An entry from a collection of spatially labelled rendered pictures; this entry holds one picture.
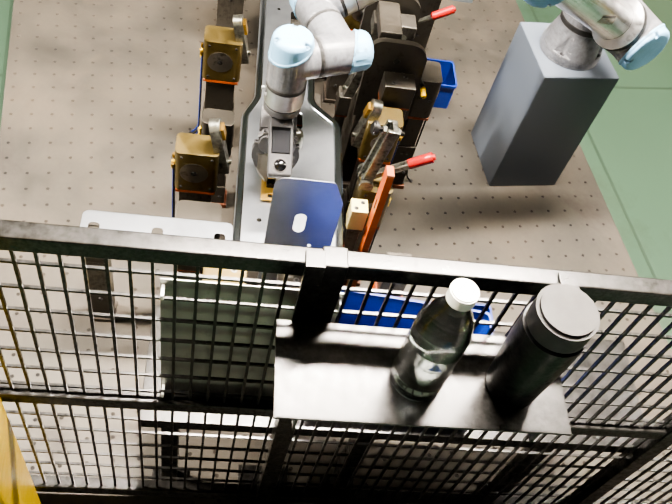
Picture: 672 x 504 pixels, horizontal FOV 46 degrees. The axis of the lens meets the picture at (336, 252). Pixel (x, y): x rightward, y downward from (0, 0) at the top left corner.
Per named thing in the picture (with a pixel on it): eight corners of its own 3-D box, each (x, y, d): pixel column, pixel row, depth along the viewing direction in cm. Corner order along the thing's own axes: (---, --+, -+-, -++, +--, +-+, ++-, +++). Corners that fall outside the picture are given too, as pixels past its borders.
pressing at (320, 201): (255, 291, 150) (275, 173, 122) (315, 296, 151) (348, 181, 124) (255, 294, 149) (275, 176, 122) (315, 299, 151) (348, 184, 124)
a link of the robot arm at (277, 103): (306, 100, 144) (261, 95, 142) (302, 118, 147) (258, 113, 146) (306, 72, 148) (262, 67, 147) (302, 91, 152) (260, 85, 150)
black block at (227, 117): (187, 189, 200) (190, 105, 176) (226, 193, 201) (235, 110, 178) (185, 205, 196) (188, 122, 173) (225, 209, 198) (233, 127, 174)
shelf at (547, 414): (271, 327, 102) (289, 247, 88) (535, 346, 108) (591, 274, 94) (268, 436, 94) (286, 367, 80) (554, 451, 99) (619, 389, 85)
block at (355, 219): (321, 294, 188) (351, 197, 159) (336, 295, 188) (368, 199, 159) (322, 307, 186) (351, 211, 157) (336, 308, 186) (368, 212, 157)
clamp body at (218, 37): (189, 127, 212) (193, 21, 184) (233, 132, 214) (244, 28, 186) (187, 145, 208) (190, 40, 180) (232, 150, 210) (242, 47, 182)
